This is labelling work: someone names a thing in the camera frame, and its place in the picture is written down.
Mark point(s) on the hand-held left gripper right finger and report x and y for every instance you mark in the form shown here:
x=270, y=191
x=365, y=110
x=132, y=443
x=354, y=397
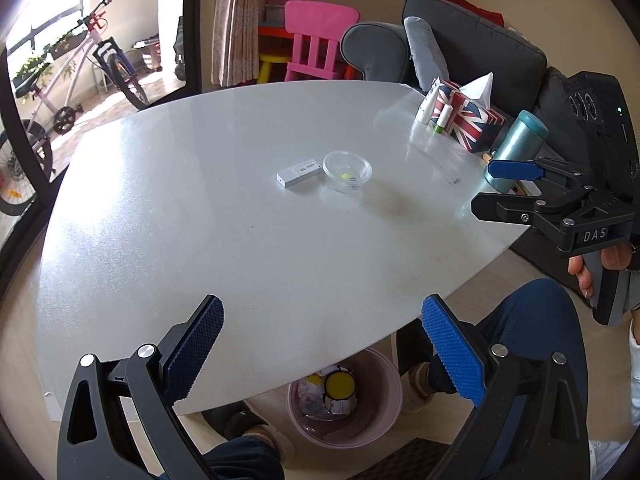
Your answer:
x=452, y=350

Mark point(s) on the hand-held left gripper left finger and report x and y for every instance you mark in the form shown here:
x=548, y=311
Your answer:
x=195, y=345

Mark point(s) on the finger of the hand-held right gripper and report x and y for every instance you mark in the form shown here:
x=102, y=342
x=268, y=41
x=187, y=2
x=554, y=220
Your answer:
x=500, y=207
x=510, y=170

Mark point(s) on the yellow disc with black rim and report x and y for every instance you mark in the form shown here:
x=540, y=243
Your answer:
x=339, y=385

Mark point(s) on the pink trash bin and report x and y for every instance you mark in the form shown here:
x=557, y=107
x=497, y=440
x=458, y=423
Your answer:
x=345, y=425

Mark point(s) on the person's right hand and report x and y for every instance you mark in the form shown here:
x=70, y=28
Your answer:
x=616, y=258

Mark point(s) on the small wooden item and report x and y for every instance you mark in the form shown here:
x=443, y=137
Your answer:
x=490, y=155

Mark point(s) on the teal metal bottle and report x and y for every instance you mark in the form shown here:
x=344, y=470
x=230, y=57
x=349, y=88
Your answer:
x=515, y=145

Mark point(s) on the black slipper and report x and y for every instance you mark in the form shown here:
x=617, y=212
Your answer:
x=235, y=417
x=407, y=340

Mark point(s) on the flag print tissue box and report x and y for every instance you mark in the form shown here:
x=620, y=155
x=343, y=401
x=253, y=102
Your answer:
x=465, y=122

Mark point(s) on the person's right leg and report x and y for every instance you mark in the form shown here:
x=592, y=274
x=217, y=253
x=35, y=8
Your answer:
x=530, y=330

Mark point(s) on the person's leg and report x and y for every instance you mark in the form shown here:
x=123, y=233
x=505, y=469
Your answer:
x=240, y=462
x=530, y=330

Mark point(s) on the white stick with green cap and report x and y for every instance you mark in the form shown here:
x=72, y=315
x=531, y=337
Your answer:
x=442, y=120

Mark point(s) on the white tissue sheet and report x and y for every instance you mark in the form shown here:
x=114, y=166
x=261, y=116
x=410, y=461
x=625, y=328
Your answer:
x=477, y=92

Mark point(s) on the white tube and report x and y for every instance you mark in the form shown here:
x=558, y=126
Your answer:
x=427, y=107

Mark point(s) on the dark floor mat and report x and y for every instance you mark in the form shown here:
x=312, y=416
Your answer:
x=400, y=462

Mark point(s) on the person's left leg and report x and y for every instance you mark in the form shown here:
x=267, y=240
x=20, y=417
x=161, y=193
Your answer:
x=240, y=462

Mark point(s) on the grey sofa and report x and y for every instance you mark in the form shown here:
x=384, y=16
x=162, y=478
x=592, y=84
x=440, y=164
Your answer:
x=490, y=45

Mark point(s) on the grey pillow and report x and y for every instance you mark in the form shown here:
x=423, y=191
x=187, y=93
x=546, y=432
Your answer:
x=425, y=52

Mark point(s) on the clear plastic container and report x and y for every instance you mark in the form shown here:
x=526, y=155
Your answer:
x=347, y=170

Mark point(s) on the red cushion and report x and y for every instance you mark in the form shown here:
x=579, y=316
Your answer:
x=472, y=4

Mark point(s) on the white card device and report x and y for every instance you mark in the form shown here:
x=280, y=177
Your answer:
x=299, y=172

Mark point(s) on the pink child chair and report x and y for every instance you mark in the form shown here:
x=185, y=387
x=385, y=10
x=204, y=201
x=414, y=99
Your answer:
x=320, y=35

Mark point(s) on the yellow stool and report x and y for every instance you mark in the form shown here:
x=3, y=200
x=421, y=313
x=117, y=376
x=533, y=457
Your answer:
x=272, y=65

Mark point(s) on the red child table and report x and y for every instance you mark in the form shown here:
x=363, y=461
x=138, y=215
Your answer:
x=275, y=32

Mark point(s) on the white bicycle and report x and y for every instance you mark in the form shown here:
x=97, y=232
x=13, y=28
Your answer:
x=75, y=75

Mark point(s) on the patterned curtain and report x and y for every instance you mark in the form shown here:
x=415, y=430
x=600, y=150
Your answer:
x=235, y=20

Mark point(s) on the window planter with plants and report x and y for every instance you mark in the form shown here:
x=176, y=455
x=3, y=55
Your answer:
x=45, y=60

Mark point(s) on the black door frame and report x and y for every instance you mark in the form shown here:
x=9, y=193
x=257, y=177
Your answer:
x=192, y=15

